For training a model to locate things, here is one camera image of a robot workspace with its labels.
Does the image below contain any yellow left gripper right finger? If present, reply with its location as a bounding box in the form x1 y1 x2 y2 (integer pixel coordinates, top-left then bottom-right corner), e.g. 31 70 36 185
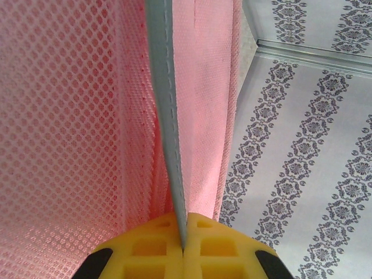
184 213 293 279

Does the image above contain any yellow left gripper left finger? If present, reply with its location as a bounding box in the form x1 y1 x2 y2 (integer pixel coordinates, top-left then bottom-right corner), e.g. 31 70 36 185
72 212 186 279

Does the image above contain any pink backpack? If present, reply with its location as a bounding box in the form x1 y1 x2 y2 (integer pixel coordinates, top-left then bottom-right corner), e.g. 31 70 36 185
0 0 244 253

